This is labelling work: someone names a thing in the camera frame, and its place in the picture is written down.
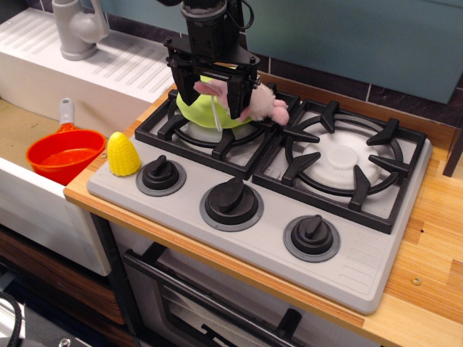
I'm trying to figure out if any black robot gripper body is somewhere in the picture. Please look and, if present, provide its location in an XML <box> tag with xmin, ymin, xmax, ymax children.
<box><xmin>163</xmin><ymin>9</ymin><xmax>260</xmax><ymax>85</ymax></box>

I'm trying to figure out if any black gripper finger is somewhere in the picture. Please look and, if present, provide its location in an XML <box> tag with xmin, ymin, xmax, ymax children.
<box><xmin>171</xmin><ymin>64</ymin><xmax>200</xmax><ymax>106</ymax></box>
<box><xmin>226</xmin><ymin>76</ymin><xmax>255</xmax><ymax>119</ymax></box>

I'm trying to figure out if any pink plush bunny toy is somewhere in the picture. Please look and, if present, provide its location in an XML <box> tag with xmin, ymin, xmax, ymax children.
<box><xmin>194</xmin><ymin>80</ymin><xmax>289</xmax><ymax>126</ymax></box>

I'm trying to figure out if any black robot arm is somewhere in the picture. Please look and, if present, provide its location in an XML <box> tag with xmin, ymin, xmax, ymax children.
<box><xmin>161</xmin><ymin>1</ymin><xmax>260</xmax><ymax>119</ymax></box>

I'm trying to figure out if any lime green plastic plate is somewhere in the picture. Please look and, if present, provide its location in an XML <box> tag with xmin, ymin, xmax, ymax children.
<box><xmin>177</xmin><ymin>77</ymin><xmax>250</xmax><ymax>130</ymax></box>

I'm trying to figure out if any white toy sink unit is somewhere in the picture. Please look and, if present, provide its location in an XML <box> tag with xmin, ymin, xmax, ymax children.
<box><xmin>1</xmin><ymin>8</ymin><xmax>173</xmax><ymax>276</ymax></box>

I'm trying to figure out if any black left burner grate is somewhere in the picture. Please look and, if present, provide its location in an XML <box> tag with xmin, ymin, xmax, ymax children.
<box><xmin>135</xmin><ymin>89</ymin><xmax>283</xmax><ymax>179</ymax></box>

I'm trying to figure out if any black burner grate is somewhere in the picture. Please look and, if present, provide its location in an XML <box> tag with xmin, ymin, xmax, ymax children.
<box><xmin>135</xmin><ymin>89</ymin><xmax>283</xmax><ymax>179</ymax></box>
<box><xmin>252</xmin><ymin>100</ymin><xmax>433</xmax><ymax>234</ymax></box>

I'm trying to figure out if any black left stove knob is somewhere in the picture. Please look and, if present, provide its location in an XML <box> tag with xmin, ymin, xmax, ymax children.
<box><xmin>136</xmin><ymin>155</ymin><xmax>187</xmax><ymax>197</ymax></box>

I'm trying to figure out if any black stove knob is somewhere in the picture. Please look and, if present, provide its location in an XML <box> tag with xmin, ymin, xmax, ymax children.
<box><xmin>200</xmin><ymin>178</ymin><xmax>264</xmax><ymax>232</ymax></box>
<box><xmin>283</xmin><ymin>215</ymin><xmax>341</xmax><ymax>263</ymax></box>
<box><xmin>136</xmin><ymin>155</ymin><xmax>187</xmax><ymax>197</ymax></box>

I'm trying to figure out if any yellow toy corn cob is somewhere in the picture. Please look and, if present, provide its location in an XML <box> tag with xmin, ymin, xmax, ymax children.
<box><xmin>107</xmin><ymin>132</ymin><xmax>141</xmax><ymax>176</ymax></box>

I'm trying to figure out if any grey toy faucet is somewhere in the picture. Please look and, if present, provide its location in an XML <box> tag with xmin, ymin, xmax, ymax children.
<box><xmin>52</xmin><ymin>0</ymin><xmax>109</xmax><ymax>61</ymax></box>

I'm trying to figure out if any black middle stove knob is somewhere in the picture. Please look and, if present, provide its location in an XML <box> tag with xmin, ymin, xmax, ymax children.
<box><xmin>200</xmin><ymin>178</ymin><xmax>264</xmax><ymax>232</ymax></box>

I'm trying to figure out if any black right burner grate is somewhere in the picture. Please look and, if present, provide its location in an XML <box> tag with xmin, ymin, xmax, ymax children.
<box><xmin>252</xmin><ymin>100</ymin><xmax>433</xmax><ymax>234</ymax></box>

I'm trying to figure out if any orange plastic saucepan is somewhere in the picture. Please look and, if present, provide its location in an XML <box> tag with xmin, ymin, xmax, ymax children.
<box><xmin>26</xmin><ymin>98</ymin><xmax>106</xmax><ymax>186</ymax></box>

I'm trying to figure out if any black right stove knob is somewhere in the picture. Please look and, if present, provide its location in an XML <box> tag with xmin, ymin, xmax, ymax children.
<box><xmin>283</xmin><ymin>215</ymin><xmax>341</xmax><ymax>263</ymax></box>

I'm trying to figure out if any grey toy stove top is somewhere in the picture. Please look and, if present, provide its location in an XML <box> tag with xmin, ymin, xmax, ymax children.
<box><xmin>86</xmin><ymin>85</ymin><xmax>434</xmax><ymax>315</ymax></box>

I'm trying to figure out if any toy oven door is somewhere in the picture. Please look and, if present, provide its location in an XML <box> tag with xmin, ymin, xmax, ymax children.
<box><xmin>122</xmin><ymin>243</ymin><xmax>323</xmax><ymax>346</ymax></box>

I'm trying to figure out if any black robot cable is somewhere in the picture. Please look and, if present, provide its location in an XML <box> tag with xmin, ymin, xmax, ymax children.
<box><xmin>0</xmin><ymin>288</ymin><xmax>25</xmax><ymax>347</ymax></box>

